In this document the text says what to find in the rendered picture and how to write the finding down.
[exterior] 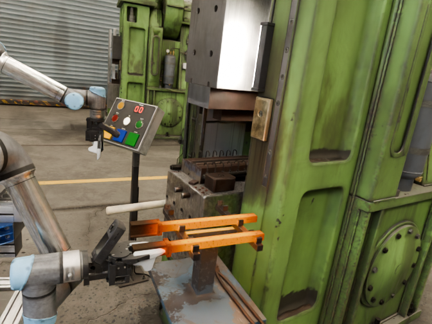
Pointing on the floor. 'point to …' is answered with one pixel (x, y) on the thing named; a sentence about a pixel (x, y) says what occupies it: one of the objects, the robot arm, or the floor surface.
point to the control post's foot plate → (135, 278)
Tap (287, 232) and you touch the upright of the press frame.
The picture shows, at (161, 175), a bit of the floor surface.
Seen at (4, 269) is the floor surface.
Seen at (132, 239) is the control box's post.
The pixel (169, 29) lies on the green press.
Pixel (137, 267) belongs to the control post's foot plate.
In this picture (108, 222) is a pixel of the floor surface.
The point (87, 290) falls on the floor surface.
